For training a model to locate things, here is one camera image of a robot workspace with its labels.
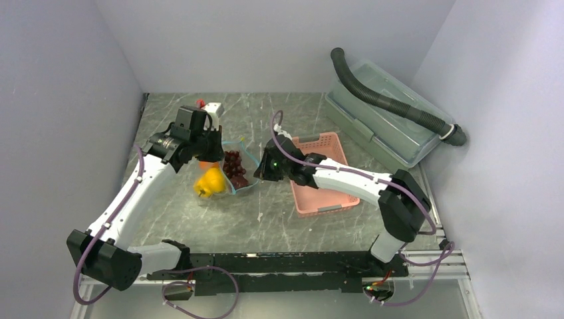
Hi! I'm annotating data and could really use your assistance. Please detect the orange fruit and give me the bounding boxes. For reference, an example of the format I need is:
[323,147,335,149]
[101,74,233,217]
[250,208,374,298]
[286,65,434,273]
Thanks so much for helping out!
[198,161,217,171]

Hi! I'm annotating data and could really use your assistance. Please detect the dark purple grape bunch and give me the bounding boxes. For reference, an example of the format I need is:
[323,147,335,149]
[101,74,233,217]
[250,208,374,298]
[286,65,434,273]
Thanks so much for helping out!
[222,150,246,179]

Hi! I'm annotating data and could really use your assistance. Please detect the yellow bell pepper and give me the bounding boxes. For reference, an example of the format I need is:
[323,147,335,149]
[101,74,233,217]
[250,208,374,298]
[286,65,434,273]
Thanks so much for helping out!
[193,167,227,198]

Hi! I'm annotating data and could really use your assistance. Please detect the clear zip top bag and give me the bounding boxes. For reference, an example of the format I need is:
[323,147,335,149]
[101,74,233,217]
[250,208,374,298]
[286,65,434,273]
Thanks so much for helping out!
[193,138,259,200]

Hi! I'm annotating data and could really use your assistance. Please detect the dark red round fruit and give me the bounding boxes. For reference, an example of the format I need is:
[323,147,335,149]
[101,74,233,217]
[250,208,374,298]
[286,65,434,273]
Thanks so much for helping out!
[229,175,250,190]

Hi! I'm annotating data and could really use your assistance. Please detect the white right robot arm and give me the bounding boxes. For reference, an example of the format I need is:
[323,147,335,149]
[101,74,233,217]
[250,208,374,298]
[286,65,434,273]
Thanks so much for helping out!
[253,134,432,276]

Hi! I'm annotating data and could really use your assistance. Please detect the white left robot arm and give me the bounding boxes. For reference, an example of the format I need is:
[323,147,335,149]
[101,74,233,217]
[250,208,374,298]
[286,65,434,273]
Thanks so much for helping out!
[67,102,223,292]

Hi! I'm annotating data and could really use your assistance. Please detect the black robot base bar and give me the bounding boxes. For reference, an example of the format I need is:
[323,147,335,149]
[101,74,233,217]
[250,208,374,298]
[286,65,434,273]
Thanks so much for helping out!
[147,251,408,296]

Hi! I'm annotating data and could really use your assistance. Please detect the pink perforated plastic basket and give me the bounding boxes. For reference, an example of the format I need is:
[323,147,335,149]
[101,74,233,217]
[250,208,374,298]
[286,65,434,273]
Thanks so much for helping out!
[291,132,360,217]

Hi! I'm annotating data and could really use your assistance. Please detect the green lidded storage box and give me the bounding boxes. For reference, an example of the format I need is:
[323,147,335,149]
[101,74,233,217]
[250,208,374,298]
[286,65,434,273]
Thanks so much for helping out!
[325,60,454,171]

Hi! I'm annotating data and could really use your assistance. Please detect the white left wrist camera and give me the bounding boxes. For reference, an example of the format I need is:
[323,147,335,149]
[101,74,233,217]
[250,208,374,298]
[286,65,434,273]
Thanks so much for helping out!
[196,99,225,130]

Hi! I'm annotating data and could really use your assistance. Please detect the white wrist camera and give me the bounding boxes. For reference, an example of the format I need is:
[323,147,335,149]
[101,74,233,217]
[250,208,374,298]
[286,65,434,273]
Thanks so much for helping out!
[196,99,225,130]
[273,123,293,140]

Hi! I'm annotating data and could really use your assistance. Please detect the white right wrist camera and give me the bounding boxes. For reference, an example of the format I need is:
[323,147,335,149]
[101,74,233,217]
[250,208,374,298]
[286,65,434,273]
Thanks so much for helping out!
[273,123,293,140]

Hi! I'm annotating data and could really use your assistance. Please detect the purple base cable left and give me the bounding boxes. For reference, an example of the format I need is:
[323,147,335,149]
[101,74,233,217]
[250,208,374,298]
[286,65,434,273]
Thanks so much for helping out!
[161,264,241,319]

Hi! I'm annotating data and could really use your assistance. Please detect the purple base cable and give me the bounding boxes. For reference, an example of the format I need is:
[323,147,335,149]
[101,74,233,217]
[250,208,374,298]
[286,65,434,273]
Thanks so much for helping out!
[364,240,456,308]
[161,264,241,319]

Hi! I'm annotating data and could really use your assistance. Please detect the dark corrugated hose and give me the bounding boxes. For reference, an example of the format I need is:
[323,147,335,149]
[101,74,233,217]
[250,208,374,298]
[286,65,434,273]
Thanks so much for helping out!
[330,47,468,148]

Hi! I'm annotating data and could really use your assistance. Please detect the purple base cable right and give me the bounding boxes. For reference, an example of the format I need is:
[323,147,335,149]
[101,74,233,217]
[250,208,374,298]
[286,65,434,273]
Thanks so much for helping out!
[364,240,456,308]

